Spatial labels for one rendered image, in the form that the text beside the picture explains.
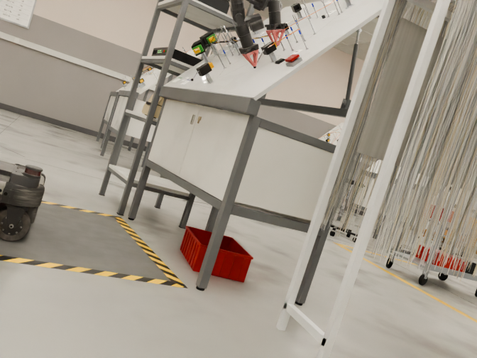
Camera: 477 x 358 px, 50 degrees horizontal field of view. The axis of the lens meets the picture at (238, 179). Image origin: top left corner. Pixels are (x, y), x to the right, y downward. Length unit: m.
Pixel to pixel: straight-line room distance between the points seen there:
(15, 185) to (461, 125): 1.67
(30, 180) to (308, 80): 9.38
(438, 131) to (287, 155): 0.74
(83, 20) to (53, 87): 1.32
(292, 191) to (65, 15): 8.05
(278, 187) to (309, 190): 0.17
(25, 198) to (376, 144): 1.43
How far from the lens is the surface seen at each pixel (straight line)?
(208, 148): 2.49
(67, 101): 9.91
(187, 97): 2.81
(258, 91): 2.22
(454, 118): 1.91
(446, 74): 1.85
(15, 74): 9.92
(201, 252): 2.54
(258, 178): 2.25
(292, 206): 2.38
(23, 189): 2.18
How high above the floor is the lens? 0.65
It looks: 4 degrees down
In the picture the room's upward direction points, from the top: 18 degrees clockwise
